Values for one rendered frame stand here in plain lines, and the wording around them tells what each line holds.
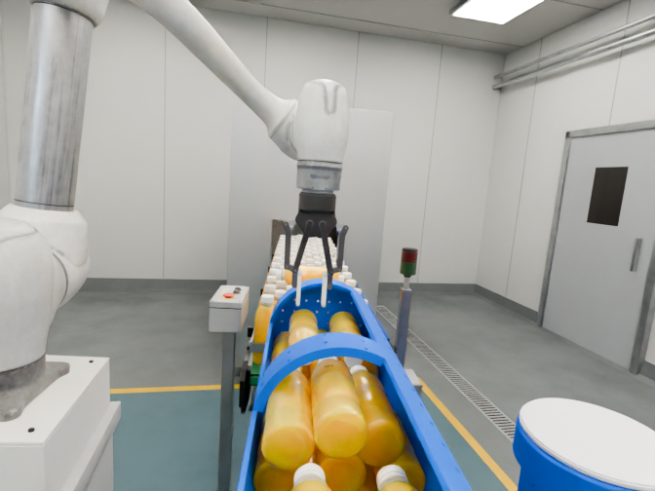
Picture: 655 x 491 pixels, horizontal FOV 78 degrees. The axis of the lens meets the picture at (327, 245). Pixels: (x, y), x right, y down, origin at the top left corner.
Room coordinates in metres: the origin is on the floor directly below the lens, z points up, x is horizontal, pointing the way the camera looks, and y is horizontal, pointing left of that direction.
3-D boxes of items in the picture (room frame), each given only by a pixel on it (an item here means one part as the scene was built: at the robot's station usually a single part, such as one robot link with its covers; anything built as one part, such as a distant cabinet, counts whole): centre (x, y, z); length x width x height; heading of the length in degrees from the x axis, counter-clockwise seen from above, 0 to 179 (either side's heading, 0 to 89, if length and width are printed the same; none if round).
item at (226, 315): (1.32, 0.31, 1.05); 0.20 x 0.10 x 0.10; 5
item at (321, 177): (0.82, 0.03, 1.50); 0.09 x 0.09 x 0.06
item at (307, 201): (0.82, 0.03, 1.42); 0.08 x 0.07 x 0.09; 95
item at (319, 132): (0.83, 0.03, 1.60); 0.13 x 0.11 x 0.16; 16
